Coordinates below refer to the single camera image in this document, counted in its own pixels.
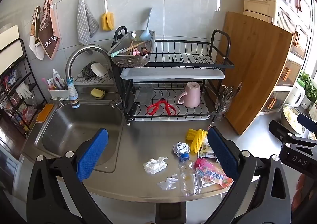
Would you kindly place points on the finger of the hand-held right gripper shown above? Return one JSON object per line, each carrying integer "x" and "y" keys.
{"x": 308, "y": 122}
{"x": 279, "y": 131}

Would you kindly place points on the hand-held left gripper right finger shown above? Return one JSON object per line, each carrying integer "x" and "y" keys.
{"x": 223, "y": 154}

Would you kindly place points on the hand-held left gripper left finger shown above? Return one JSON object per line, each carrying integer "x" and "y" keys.
{"x": 92, "y": 154}

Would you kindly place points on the white printed packet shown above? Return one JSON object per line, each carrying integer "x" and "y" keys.
{"x": 206, "y": 151}

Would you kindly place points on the pink snack packet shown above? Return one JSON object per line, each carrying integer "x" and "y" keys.
{"x": 210, "y": 176}

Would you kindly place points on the clear plastic bottle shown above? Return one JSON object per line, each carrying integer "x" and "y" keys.
{"x": 188, "y": 176}

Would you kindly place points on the foil ball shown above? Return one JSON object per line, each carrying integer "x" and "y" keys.
{"x": 181, "y": 148}

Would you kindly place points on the clear plastic wrapper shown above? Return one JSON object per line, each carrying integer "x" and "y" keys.
{"x": 168, "y": 183}

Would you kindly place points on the white paper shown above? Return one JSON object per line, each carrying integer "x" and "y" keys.
{"x": 154, "y": 165}

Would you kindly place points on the steel bowl with food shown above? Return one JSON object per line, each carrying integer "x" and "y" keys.
{"x": 291, "y": 117}

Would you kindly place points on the white electric kettle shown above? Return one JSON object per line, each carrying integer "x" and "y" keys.
{"x": 298, "y": 95}

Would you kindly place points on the stainless steel sink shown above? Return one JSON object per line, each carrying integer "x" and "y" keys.
{"x": 74, "y": 127}

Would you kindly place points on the green potted plant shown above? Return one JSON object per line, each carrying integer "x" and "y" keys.
{"x": 308, "y": 82}

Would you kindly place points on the metal cutlery holder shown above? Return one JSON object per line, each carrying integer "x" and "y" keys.
{"x": 224, "y": 100}

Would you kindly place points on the yellow soap in dish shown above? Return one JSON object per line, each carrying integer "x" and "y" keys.
{"x": 97, "y": 93}

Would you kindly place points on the orange cloth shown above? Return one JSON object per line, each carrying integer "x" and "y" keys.
{"x": 44, "y": 112}

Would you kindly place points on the wooden cutting board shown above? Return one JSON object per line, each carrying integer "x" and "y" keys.
{"x": 257, "y": 70}

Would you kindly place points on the blue white faucet filter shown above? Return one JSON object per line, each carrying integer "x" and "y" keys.
{"x": 73, "y": 92}

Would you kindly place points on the pink mug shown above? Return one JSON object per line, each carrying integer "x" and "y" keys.
{"x": 192, "y": 96}

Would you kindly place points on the white toothbrush holder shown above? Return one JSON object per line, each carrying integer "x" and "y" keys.
{"x": 59, "y": 93}

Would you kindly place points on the red scissors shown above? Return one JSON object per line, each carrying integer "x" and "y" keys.
{"x": 154, "y": 108}

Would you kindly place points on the pink toothbrush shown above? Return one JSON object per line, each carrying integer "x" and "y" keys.
{"x": 47, "y": 84}

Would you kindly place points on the steel wool scrubber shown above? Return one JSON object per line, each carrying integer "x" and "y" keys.
{"x": 87, "y": 70}

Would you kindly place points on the white toothpaste tube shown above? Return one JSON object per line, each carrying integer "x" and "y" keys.
{"x": 56, "y": 77}

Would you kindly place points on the black metal shelf rack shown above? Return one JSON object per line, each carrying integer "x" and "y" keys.
{"x": 36, "y": 87}

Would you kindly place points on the white gloves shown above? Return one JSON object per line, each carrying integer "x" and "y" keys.
{"x": 23, "y": 91}

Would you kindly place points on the white drip tray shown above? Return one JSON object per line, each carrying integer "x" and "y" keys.
{"x": 173, "y": 74}

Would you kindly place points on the steel colander basket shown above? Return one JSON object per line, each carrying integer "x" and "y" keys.
{"x": 131, "y": 61}

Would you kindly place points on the curved steel faucet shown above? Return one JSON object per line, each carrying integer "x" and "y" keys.
{"x": 76, "y": 51}

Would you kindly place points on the pile of snack packets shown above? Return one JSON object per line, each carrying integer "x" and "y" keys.
{"x": 12, "y": 80}

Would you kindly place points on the white orange hand towel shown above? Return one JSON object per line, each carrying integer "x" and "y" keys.
{"x": 34, "y": 45}

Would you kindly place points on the brown hand towel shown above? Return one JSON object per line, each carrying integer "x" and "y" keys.
{"x": 49, "y": 33}

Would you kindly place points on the grey blue ladle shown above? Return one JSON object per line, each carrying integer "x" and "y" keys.
{"x": 145, "y": 35}

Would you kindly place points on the grey striped dish cloth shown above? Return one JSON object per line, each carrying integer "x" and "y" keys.
{"x": 85, "y": 23}

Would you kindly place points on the yellow sponge bottle brush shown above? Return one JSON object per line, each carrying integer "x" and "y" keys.
{"x": 107, "y": 20}

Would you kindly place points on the white panel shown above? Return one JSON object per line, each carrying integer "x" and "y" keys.
{"x": 7, "y": 45}

